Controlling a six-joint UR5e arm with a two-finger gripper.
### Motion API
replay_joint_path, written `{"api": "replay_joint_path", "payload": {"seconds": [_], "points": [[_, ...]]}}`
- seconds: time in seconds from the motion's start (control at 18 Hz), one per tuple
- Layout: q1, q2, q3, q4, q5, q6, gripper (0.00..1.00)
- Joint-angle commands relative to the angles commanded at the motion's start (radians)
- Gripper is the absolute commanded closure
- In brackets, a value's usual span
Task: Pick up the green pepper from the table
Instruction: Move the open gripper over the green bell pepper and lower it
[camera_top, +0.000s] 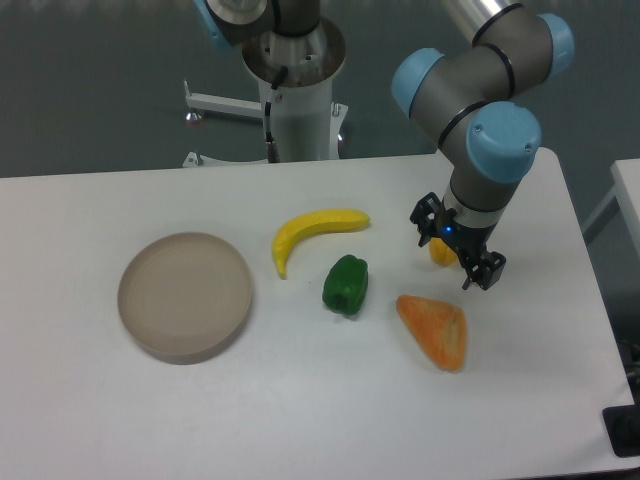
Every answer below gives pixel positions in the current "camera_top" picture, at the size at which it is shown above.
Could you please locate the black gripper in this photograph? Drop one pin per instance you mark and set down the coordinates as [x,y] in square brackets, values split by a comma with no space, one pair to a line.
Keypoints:
[434,219]

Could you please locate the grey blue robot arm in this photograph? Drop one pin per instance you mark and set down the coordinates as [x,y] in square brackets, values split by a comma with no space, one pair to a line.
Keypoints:
[463,104]

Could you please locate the green toy bell pepper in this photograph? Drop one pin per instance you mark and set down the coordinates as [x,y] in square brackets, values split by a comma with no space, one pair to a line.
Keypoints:
[346,285]

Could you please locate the small yellow orange toy fruit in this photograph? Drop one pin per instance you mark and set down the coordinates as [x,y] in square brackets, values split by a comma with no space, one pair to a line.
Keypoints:
[440,253]

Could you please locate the orange toy carrot slice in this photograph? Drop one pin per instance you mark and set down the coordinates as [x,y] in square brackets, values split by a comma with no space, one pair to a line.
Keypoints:
[440,329]

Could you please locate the yellow toy banana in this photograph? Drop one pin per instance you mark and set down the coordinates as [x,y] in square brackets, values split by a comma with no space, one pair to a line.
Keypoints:
[310,224]

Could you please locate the white side table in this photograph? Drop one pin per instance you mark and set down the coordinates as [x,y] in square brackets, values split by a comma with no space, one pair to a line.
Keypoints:
[622,197]

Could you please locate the black clamp at table edge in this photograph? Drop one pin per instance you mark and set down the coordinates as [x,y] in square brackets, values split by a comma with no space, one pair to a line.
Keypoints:
[622,425]

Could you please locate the beige round plate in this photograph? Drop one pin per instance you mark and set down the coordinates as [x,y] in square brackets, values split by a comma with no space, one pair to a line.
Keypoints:
[184,298]

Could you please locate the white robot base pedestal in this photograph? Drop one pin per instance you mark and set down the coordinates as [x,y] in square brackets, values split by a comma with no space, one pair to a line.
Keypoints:
[301,120]

